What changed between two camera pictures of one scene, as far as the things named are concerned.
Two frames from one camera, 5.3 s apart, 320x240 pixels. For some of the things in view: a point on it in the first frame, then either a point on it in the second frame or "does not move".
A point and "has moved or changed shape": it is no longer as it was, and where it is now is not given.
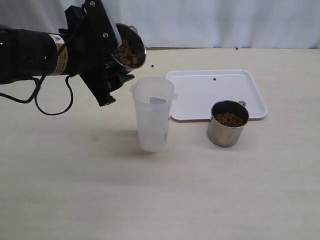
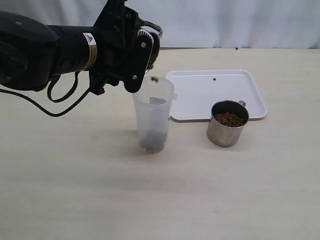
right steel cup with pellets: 225,125 does not move
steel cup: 132,52 has moved or changed shape
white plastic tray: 195,91 does not move
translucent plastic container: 153,96 does not move
